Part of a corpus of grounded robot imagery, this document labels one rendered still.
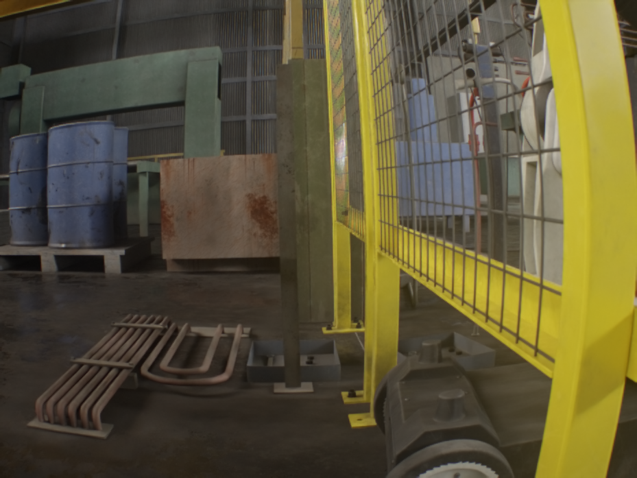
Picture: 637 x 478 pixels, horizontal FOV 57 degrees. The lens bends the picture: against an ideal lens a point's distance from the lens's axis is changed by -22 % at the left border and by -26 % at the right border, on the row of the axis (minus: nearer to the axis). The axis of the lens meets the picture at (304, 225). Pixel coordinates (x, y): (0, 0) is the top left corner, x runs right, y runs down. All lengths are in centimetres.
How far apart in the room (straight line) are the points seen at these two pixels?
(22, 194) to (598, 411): 504
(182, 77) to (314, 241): 848
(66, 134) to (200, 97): 632
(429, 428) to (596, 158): 56
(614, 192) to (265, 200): 411
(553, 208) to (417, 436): 39
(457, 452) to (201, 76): 1035
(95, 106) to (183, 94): 156
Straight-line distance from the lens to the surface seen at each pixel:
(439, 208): 749
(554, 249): 106
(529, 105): 109
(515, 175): 928
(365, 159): 168
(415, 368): 123
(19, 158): 532
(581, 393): 44
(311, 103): 284
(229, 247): 448
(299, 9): 292
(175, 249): 450
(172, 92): 1114
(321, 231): 284
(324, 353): 232
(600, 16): 45
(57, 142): 488
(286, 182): 182
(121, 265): 469
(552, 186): 102
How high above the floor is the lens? 53
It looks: 3 degrees down
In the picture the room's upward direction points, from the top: 2 degrees counter-clockwise
